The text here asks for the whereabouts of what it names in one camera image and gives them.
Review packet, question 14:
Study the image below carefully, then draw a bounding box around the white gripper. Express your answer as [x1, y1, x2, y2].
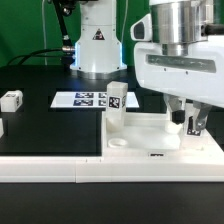
[130, 14, 224, 131]

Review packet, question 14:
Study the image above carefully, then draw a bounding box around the white square table top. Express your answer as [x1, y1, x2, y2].
[101, 112, 224, 158]

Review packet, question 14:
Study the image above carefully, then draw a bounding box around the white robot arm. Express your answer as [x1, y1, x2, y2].
[71, 0, 224, 130]

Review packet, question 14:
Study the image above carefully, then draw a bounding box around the white U-shaped obstacle fence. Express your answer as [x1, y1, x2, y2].
[0, 118, 224, 184]

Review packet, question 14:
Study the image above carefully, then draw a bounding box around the white sheet with AprilTags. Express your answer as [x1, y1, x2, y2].
[50, 91, 140, 109]

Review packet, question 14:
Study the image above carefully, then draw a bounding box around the white part at left edge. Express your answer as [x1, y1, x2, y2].
[0, 118, 4, 138]

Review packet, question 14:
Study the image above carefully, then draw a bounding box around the black cable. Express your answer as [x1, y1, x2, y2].
[5, 48, 76, 67]

